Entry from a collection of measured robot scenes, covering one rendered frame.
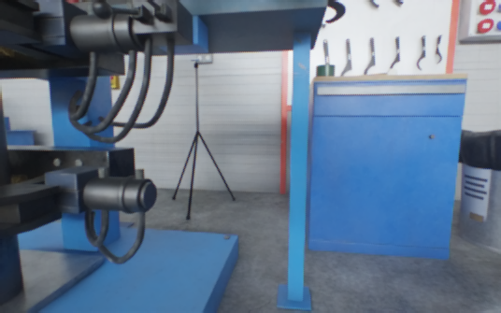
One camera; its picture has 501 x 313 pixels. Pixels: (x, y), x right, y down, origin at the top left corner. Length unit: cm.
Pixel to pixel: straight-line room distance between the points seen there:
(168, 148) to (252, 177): 96
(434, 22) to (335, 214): 203
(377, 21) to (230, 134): 169
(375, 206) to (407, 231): 21
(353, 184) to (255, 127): 140
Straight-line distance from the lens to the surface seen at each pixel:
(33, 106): 390
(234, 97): 266
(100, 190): 87
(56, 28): 92
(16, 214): 86
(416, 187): 157
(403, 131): 151
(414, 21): 291
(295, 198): 98
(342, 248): 158
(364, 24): 278
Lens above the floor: 70
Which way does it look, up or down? 7 degrees down
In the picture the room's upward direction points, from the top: straight up
